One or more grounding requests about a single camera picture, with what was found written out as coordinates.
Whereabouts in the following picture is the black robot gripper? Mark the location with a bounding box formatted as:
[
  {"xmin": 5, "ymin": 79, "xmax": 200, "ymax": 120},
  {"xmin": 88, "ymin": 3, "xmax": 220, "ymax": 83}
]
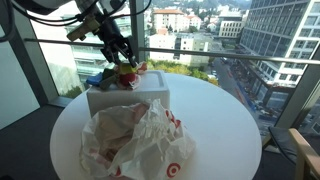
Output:
[{"xmin": 95, "ymin": 14, "xmax": 137, "ymax": 68}]

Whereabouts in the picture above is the yellow green block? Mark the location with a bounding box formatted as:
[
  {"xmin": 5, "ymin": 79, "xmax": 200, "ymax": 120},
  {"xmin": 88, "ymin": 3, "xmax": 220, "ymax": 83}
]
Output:
[{"xmin": 119, "ymin": 63, "xmax": 136, "ymax": 74}]

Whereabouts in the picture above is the red plush ball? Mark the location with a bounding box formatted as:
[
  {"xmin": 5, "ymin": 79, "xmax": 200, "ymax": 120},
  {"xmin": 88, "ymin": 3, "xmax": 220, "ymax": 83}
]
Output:
[{"xmin": 119, "ymin": 73, "xmax": 136, "ymax": 87}]

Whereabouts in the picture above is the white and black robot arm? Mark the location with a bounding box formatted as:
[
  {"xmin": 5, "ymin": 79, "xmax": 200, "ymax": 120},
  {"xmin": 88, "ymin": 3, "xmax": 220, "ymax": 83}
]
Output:
[{"xmin": 15, "ymin": 0, "xmax": 137, "ymax": 67}]

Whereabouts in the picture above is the dark green bean bag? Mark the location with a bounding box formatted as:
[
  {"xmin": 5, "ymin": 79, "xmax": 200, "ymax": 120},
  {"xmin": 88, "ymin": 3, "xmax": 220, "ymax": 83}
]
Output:
[{"xmin": 99, "ymin": 69, "xmax": 117, "ymax": 90}]

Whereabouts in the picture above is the white plastic basket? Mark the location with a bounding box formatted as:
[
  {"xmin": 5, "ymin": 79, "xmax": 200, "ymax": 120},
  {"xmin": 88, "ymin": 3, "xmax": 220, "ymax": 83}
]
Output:
[{"xmin": 86, "ymin": 70, "xmax": 170, "ymax": 116}]

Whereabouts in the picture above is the white plastic shopping bag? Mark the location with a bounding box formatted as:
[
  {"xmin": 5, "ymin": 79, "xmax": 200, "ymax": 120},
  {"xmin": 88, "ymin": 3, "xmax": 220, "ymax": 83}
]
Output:
[{"xmin": 80, "ymin": 99, "xmax": 196, "ymax": 180}]

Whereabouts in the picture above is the pink cloth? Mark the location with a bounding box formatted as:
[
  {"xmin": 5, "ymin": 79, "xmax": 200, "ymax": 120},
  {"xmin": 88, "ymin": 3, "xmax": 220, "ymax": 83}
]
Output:
[{"xmin": 136, "ymin": 62, "xmax": 148, "ymax": 75}]

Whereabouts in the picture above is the blue sponge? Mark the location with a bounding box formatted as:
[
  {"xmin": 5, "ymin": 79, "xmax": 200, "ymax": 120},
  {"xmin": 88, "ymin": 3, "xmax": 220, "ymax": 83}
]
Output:
[{"xmin": 86, "ymin": 73, "xmax": 102, "ymax": 87}]

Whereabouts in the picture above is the round white table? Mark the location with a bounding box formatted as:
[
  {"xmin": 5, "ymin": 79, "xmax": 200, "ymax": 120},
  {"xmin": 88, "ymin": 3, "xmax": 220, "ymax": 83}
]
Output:
[{"xmin": 50, "ymin": 73, "xmax": 262, "ymax": 180}]

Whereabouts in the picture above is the metal window railing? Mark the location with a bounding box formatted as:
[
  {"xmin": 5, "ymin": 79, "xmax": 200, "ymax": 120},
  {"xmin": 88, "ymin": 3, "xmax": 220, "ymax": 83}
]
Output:
[{"xmin": 24, "ymin": 38, "xmax": 320, "ymax": 65}]

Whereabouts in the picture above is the wooden chair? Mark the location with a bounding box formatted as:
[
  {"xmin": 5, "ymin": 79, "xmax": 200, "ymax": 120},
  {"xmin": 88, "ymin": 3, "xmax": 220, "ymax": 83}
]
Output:
[{"xmin": 264, "ymin": 126, "xmax": 320, "ymax": 180}]

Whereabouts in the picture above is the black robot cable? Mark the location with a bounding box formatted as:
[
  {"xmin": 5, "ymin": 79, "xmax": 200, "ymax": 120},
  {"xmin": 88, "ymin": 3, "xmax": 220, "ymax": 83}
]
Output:
[{"xmin": 0, "ymin": 0, "xmax": 153, "ymax": 43}]

